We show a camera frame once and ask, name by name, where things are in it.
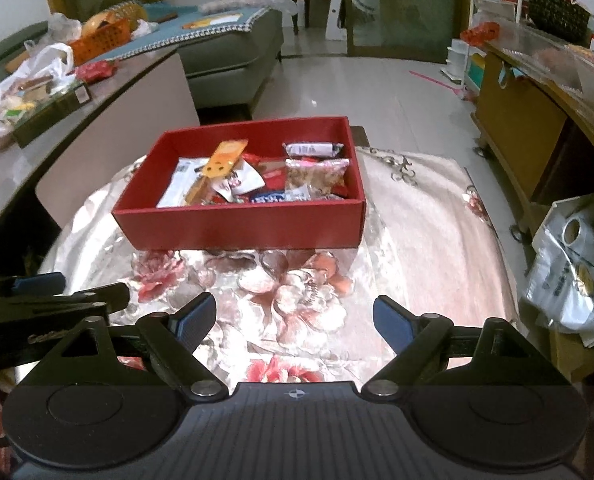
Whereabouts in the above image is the blue sofa cover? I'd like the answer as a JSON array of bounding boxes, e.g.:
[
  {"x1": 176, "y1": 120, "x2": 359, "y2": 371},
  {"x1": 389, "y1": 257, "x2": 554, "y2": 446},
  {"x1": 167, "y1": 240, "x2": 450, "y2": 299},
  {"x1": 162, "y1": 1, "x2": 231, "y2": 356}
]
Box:
[{"x1": 94, "y1": 2, "x2": 273, "y2": 58}]

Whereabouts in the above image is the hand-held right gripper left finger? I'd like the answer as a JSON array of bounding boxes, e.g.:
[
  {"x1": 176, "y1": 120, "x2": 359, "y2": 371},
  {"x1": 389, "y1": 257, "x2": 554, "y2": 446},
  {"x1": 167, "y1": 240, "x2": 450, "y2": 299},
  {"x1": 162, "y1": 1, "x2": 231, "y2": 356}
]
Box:
[{"x1": 24, "y1": 291, "x2": 226, "y2": 403}]

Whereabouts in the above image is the orange plastic basket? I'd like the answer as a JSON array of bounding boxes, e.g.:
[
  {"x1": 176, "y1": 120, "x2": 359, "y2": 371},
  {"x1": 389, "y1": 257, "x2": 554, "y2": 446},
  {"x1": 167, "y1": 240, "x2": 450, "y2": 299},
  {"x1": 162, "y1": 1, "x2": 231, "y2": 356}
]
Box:
[{"x1": 69, "y1": 2, "x2": 148, "y2": 66}]

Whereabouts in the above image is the red ornament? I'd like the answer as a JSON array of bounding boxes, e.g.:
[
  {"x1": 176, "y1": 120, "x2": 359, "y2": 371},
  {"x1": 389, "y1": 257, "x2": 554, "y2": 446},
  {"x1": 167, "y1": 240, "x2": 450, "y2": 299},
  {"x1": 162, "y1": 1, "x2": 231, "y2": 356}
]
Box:
[{"x1": 460, "y1": 21, "x2": 500, "y2": 45}]

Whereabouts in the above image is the clear nut packet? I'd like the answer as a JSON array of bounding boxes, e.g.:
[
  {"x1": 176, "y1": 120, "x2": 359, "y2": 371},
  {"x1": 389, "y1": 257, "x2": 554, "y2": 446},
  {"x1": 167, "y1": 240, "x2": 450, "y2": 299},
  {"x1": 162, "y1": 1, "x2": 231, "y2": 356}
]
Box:
[{"x1": 283, "y1": 157, "x2": 352, "y2": 201}]

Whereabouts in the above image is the grey coffee table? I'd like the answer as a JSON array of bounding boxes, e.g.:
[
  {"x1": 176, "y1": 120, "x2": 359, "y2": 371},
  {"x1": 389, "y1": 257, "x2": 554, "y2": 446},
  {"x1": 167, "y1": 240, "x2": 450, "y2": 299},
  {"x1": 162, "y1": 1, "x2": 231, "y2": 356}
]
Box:
[{"x1": 0, "y1": 50, "x2": 200, "y2": 261}]

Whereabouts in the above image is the grey sofa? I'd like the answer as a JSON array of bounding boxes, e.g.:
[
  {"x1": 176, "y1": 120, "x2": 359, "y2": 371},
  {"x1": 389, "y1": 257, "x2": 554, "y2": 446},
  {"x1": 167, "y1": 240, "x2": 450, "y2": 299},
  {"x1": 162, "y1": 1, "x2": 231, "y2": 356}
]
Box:
[{"x1": 0, "y1": 5, "x2": 284, "y2": 111}]

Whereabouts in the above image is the wooden cabinet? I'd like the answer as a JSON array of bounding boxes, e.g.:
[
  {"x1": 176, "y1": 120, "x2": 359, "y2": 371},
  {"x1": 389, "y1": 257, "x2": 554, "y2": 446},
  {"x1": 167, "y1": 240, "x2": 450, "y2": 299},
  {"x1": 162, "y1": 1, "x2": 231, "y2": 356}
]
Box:
[{"x1": 471, "y1": 40, "x2": 594, "y2": 241}]

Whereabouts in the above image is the white plastic container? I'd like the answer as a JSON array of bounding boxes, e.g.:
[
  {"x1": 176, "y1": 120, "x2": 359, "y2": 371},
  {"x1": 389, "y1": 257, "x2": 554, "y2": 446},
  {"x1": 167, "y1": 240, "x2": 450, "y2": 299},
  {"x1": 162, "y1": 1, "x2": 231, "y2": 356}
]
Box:
[{"x1": 444, "y1": 40, "x2": 470, "y2": 83}]

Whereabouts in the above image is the clear plastic bag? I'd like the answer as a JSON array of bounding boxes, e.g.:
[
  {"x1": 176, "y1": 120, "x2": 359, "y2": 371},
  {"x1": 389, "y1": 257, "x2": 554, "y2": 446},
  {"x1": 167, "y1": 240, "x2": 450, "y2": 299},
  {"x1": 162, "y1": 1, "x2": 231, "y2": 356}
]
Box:
[
  {"x1": 47, "y1": 12, "x2": 82, "y2": 41},
  {"x1": 199, "y1": 0, "x2": 295, "y2": 16}
]

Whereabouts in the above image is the white plastic shopping bag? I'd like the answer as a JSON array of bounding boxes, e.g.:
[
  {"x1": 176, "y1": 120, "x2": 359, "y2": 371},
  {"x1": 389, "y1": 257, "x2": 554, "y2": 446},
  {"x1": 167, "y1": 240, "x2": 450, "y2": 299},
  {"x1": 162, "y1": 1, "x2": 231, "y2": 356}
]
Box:
[{"x1": 0, "y1": 42, "x2": 75, "y2": 143}]

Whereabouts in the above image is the pink stick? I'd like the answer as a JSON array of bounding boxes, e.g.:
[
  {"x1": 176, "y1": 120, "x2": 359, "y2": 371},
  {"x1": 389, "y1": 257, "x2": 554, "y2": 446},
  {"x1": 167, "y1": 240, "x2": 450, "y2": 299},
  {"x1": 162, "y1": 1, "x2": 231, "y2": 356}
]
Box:
[{"x1": 409, "y1": 71, "x2": 465, "y2": 95}]

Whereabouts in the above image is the plain white snack packet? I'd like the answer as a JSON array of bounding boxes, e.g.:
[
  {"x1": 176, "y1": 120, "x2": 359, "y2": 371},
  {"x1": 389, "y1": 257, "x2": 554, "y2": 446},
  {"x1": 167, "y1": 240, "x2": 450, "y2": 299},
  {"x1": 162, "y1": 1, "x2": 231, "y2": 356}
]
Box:
[{"x1": 156, "y1": 156, "x2": 208, "y2": 209}]

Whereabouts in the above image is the dark woven basket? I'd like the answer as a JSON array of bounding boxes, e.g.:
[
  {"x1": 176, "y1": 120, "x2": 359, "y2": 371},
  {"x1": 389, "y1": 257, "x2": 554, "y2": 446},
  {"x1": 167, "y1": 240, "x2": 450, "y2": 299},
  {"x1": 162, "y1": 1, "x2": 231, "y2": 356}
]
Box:
[{"x1": 528, "y1": 0, "x2": 592, "y2": 43}]

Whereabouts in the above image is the orange snack packet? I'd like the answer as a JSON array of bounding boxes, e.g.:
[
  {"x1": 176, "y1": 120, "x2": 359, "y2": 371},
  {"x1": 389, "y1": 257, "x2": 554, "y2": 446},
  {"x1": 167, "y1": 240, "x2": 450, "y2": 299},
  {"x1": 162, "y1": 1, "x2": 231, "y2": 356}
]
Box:
[{"x1": 184, "y1": 140, "x2": 250, "y2": 206}]

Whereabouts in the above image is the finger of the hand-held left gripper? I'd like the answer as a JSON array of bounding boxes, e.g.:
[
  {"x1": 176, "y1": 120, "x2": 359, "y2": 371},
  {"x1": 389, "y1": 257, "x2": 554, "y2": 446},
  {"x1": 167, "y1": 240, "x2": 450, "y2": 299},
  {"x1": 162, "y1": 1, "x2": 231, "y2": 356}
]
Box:
[
  {"x1": 0, "y1": 271, "x2": 66, "y2": 301},
  {"x1": 0, "y1": 282, "x2": 130, "y2": 331}
]

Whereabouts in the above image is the white perforated panel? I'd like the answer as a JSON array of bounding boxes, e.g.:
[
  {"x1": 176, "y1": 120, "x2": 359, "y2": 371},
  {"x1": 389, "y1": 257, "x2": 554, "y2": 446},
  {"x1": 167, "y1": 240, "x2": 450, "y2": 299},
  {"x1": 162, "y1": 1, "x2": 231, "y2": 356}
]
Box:
[{"x1": 324, "y1": 0, "x2": 350, "y2": 41}]

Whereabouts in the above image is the white bar wrapper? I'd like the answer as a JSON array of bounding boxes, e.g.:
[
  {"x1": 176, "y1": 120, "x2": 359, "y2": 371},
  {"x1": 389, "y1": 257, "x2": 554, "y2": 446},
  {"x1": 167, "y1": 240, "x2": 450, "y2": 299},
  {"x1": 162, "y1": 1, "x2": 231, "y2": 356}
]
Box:
[{"x1": 283, "y1": 141, "x2": 345, "y2": 158}]

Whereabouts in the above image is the red cardboard box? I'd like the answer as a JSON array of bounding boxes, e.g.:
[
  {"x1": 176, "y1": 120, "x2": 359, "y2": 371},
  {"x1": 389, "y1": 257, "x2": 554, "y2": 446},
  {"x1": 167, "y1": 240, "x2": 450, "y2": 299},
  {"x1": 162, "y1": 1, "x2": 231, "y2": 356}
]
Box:
[{"x1": 112, "y1": 116, "x2": 367, "y2": 251}]

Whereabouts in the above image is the white plastic bag with rolls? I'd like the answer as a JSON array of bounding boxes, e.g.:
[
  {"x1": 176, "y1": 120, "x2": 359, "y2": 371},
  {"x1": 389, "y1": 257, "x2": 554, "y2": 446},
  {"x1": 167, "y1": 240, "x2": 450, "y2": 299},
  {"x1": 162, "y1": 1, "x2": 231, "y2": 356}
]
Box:
[{"x1": 522, "y1": 194, "x2": 594, "y2": 348}]

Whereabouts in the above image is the dark green box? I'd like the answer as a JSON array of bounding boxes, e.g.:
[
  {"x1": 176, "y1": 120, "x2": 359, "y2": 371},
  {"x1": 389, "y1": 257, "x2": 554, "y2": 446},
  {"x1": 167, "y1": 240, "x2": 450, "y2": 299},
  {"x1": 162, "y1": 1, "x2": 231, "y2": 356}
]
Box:
[{"x1": 12, "y1": 80, "x2": 90, "y2": 148}]

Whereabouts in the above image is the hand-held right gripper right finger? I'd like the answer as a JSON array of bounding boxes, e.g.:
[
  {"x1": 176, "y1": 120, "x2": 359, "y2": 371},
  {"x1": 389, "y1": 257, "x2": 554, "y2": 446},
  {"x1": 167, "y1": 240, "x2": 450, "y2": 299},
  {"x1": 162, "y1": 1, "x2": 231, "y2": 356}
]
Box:
[{"x1": 361, "y1": 296, "x2": 553, "y2": 402}]

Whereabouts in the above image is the red white snack packet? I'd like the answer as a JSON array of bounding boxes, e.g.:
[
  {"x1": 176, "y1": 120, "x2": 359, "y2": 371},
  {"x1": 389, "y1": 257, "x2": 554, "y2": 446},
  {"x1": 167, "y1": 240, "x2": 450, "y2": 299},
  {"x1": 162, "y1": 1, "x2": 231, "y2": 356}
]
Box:
[{"x1": 214, "y1": 152, "x2": 265, "y2": 203}]

